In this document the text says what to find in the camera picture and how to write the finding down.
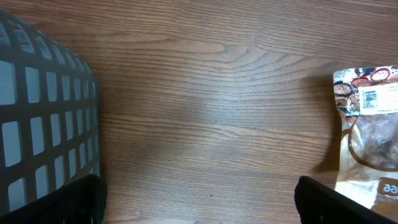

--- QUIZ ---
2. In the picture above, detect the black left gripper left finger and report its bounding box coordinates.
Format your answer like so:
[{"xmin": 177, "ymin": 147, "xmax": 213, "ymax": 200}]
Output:
[{"xmin": 1, "ymin": 174, "xmax": 108, "ymax": 224}]

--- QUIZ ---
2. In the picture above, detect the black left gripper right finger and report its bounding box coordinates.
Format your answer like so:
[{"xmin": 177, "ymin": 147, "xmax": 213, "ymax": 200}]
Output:
[{"xmin": 294, "ymin": 176, "xmax": 397, "ymax": 224}]

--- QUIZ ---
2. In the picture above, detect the brown white snack bag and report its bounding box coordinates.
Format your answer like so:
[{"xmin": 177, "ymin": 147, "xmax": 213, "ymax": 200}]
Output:
[{"xmin": 333, "ymin": 65, "xmax": 397, "ymax": 222}]

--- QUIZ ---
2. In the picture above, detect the dark mesh basket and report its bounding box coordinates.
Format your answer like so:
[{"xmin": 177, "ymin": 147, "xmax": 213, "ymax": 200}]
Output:
[{"xmin": 1, "ymin": 11, "xmax": 101, "ymax": 214}]

